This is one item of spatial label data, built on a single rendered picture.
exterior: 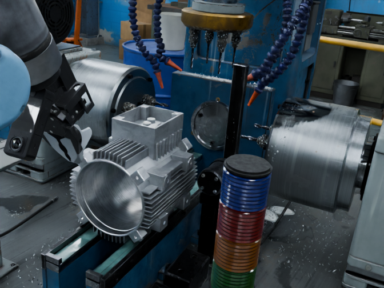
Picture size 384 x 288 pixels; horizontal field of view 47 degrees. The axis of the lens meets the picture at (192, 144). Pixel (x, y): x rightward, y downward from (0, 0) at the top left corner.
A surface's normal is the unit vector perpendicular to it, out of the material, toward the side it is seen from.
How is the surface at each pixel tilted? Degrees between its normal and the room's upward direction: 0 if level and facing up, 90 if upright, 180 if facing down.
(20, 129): 59
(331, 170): 81
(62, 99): 30
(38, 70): 105
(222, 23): 90
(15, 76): 94
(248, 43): 90
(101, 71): 24
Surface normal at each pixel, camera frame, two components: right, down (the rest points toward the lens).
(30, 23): 0.89, 0.24
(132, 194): 0.49, -0.71
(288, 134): -0.31, -0.29
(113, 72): -0.11, -0.72
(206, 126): -0.44, 0.30
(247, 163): 0.07, -0.92
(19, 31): 0.59, 0.55
